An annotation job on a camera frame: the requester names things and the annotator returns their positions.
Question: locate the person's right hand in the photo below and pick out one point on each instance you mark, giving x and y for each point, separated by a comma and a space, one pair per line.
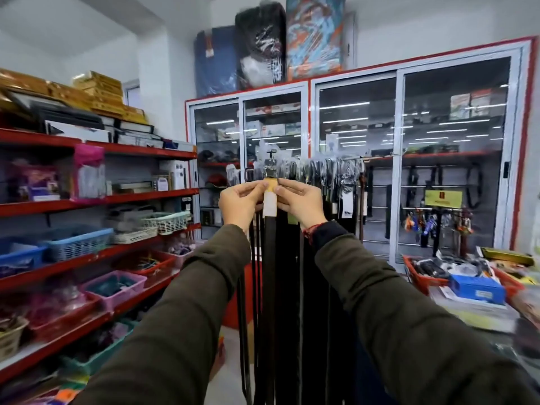
303, 206

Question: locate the person's left hand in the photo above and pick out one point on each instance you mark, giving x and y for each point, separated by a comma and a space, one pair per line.
237, 204

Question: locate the person's left thumb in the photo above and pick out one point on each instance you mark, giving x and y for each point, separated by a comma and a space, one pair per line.
258, 186

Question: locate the person's right thumb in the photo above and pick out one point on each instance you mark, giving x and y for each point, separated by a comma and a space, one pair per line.
286, 185

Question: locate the black belt with yellow tag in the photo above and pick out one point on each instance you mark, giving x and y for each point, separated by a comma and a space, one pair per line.
269, 291

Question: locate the person's right forearm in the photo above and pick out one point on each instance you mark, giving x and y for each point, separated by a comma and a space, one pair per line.
405, 328

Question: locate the person's left forearm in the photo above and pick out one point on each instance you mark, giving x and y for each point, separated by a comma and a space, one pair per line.
177, 328

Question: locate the red cap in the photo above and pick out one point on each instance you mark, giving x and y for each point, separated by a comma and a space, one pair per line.
216, 181

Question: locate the white price tag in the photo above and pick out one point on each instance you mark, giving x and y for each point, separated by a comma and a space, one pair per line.
347, 205

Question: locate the white box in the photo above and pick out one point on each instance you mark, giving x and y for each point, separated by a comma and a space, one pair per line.
174, 175

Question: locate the white plastic basket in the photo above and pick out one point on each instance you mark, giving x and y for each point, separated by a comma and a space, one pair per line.
166, 222

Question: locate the small pink plastic basket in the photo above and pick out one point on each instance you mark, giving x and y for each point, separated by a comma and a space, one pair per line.
179, 253

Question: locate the row of hanging black belts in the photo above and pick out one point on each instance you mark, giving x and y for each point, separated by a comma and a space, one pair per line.
320, 291

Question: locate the cream flat basket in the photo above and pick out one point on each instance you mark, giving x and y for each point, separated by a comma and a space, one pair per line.
134, 236

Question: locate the red-framed glass cabinet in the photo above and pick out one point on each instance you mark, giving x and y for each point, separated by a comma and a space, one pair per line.
422, 164

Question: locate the yellow sign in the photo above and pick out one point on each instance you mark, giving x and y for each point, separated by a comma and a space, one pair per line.
443, 199

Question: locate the long red plastic basket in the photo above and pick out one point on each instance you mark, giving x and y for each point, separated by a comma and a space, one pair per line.
422, 280

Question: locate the pink packaged item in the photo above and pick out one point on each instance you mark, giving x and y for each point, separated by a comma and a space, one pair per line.
89, 170

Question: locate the red metal shelf unit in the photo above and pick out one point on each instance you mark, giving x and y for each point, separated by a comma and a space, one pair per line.
84, 206

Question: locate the stack of black white boxes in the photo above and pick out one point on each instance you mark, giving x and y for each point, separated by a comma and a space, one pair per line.
84, 126

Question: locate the stack of golden boxes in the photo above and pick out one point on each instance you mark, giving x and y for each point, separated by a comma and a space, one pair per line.
97, 94

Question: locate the large blue plastic basket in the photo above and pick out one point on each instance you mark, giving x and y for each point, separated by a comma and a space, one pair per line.
78, 243

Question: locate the blue box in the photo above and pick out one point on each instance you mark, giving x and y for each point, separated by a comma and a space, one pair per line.
477, 288

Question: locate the purple box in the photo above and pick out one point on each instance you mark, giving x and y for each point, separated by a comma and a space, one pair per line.
39, 183

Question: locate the yellow green box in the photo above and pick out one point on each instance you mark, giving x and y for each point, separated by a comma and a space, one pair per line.
507, 256

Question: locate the teal plastic basket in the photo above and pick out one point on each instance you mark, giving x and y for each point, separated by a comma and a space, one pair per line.
95, 354

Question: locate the small blue plastic basket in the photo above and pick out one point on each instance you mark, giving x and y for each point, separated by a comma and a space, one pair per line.
21, 256

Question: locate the beige wicker basket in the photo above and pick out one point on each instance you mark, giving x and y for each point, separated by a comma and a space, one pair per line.
12, 339

